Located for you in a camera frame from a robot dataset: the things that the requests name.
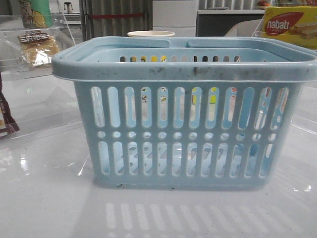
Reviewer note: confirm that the white cabinet in background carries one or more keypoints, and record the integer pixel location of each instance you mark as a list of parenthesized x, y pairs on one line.
[(178, 16)]

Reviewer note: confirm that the dark maroon snack packet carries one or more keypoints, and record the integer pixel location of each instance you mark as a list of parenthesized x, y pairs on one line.
[(8, 124)]

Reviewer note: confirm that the yellow nabati wafer box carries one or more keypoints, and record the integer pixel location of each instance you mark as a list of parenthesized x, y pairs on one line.
[(295, 25)]

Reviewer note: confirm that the clear acrylic shelf left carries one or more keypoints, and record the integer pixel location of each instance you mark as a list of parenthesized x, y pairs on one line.
[(11, 63)]

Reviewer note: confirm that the light blue plastic basket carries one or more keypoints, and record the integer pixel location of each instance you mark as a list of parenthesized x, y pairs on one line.
[(186, 112)]

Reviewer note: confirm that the white paper cup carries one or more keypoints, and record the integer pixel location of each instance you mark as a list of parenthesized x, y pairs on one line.
[(151, 33)]

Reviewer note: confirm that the packaged bread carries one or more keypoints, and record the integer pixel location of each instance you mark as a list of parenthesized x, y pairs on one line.
[(37, 48)]

